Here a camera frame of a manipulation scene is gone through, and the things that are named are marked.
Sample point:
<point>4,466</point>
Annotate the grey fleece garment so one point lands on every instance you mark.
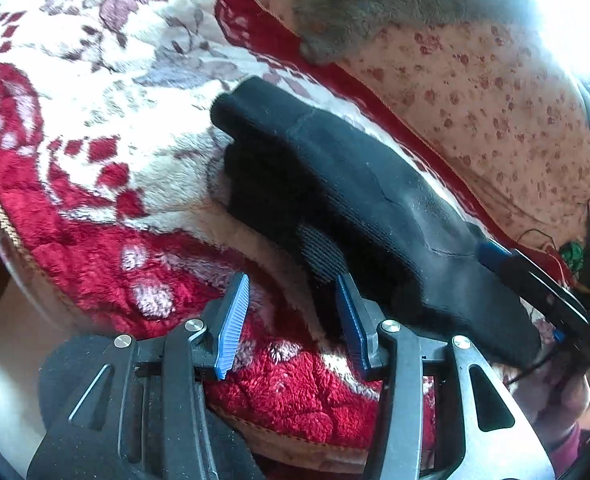
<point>375,5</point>

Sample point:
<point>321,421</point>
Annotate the beige spotted pillow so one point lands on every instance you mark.
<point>475,100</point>

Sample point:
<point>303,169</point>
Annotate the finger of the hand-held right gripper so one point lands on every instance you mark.
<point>492,256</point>
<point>550,280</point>

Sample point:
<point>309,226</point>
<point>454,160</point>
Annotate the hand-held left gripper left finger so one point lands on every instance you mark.
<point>233,325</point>

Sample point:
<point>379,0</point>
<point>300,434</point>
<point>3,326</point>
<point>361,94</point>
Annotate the red white floral plush blanket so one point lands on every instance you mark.
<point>105,125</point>

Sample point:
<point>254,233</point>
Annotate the person's right hand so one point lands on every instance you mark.
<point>570,392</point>

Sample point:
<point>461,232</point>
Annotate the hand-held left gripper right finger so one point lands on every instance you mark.
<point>348,321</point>

